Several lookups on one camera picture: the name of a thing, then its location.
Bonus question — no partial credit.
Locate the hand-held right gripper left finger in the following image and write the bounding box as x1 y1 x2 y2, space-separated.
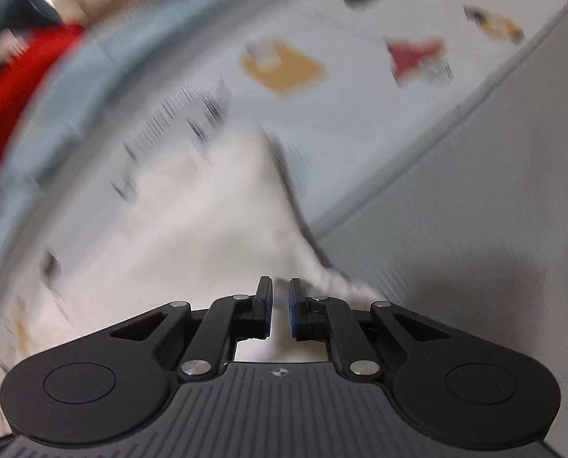
109 276 274 383

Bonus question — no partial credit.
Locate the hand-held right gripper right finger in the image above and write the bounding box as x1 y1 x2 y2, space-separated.
288 277 453 379

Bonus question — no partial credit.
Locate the white long-sleeved shirt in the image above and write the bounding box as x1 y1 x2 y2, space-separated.
40 126 377 364

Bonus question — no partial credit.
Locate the grey printed bed sheet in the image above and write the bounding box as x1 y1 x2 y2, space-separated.
0 0 568 442

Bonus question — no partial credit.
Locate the light blue duvet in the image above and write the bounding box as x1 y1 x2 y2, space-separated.
0 0 285 306

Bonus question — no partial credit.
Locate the red quilt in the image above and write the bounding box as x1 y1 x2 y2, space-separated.
0 23 86 218

